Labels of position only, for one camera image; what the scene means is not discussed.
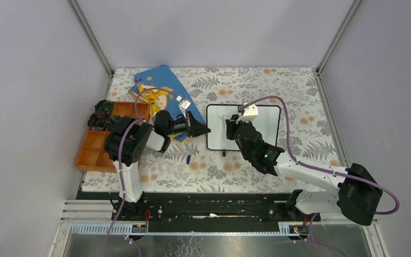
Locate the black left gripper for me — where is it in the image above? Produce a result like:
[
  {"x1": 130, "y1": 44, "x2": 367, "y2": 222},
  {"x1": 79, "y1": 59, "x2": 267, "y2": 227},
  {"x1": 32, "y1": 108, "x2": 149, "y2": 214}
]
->
[{"x1": 165, "y1": 110, "x2": 210, "y2": 137}]

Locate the white whiteboard black frame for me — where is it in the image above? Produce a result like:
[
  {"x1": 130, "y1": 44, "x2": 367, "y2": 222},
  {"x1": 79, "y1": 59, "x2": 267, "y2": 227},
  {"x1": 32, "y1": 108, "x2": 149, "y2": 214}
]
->
[{"x1": 206, "y1": 104, "x2": 281, "y2": 152}]

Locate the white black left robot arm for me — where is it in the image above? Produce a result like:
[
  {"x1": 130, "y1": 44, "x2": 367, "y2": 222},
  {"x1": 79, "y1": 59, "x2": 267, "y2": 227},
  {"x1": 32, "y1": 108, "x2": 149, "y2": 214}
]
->
[{"x1": 104, "y1": 110, "x2": 211, "y2": 220}]

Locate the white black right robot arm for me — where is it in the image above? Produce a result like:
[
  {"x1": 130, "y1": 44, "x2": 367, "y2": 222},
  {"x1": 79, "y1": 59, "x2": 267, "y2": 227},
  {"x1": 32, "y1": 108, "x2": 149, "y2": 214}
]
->
[{"x1": 207, "y1": 114, "x2": 383, "y2": 226}]

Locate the blue Pikachu cloth bag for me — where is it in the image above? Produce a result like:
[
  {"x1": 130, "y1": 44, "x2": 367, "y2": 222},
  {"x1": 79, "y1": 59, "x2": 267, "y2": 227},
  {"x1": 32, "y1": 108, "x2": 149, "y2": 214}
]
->
[{"x1": 129, "y1": 65, "x2": 207, "y2": 144}]

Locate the dark patterned cloth roll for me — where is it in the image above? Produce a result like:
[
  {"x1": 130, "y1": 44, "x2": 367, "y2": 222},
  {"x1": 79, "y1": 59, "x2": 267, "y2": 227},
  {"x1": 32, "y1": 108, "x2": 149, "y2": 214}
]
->
[
  {"x1": 94, "y1": 100, "x2": 115, "y2": 116},
  {"x1": 87, "y1": 111, "x2": 109, "y2": 131},
  {"x1": 107, "y1": 115, "x2": 121, "y2": 131}
]

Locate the orange wooden compartment tray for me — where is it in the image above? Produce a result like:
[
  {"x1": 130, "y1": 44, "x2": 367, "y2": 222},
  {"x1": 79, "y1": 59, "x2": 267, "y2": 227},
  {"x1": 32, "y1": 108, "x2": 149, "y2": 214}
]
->
[{"x1": 74, "y1": 102, "x2": 137, "y2": 173}]

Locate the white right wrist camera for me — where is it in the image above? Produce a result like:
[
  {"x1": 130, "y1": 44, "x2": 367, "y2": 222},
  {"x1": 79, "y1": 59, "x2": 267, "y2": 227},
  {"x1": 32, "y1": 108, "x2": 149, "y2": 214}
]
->
[{"x1": 237, "y1": 104, "x2": 258, "y2": 123}]

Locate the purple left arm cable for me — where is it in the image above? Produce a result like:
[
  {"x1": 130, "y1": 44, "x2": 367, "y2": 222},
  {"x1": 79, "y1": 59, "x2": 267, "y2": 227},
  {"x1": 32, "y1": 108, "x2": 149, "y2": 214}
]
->
[{"x1": 101, "y1": 87, "x2": 183, "y2": 257}]

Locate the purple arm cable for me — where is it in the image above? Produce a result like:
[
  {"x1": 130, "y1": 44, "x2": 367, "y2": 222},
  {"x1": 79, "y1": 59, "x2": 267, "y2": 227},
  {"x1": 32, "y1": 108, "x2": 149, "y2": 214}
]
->
[
  {"x1": 101, "y1": 87, "x2": 183, "y2": 257},
  {"x1": 242, "y1": 95, "x2": 401, "y2": 216}
]

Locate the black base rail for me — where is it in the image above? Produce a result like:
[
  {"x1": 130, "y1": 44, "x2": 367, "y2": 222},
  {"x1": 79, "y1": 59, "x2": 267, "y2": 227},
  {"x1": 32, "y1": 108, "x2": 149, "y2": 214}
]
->
[{"x1": 110, "y1": 192, "x2": 320, "y2": 222}]

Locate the aluminium frame post left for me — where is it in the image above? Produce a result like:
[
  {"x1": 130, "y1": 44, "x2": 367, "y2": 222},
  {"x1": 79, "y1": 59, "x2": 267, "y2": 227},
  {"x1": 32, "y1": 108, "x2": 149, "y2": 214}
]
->
[{"x1": 67, "y1": 0, "x2": 114, "y2": 78}]

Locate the aluminium frame post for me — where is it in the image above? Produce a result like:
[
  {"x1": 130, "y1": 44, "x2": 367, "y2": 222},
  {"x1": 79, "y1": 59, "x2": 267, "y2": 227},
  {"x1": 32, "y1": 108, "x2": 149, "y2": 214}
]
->
[
  {"x1": 316, "y1": 0, "x2": 363, "y2": 75},
  {"x1": 67, "y1": 0, "x2": 114, "y2": 78}
]

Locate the aluminium frame post right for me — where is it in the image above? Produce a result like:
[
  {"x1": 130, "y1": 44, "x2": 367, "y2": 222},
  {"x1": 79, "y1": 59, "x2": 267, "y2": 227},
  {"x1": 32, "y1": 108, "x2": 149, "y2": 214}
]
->
[{"x1": 316, "y1": 0, "x2": 363, "y2": 75}]

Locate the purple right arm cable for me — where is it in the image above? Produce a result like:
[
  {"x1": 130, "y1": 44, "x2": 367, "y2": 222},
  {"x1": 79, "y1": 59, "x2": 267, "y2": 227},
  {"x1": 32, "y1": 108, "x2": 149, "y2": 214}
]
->
[{"x1": 242, "y1": 95, "x2": 401, "y2": 216}]

